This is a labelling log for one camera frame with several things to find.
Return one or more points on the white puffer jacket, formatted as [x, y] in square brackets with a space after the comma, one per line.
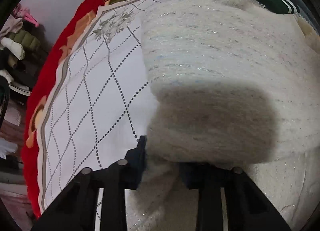
[13, 48]

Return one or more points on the pink fuzzy garment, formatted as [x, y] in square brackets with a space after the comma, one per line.
[12, 25]

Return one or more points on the white fuzzy sweater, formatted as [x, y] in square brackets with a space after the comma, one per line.
[212, 58]

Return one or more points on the white diamond pattern mat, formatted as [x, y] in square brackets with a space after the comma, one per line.
[100, 83]

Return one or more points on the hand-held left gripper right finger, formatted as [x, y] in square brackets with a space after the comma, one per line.
[195, 176]

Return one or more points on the pink hanger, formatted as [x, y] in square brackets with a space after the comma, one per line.
[31, 20]

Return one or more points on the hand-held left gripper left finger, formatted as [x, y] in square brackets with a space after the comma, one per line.
[135, 168]

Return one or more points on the olive green puffer jacket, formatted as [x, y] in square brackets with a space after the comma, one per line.
[25, 38]

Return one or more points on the red floral blanket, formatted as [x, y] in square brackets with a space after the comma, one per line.
[50, 71]

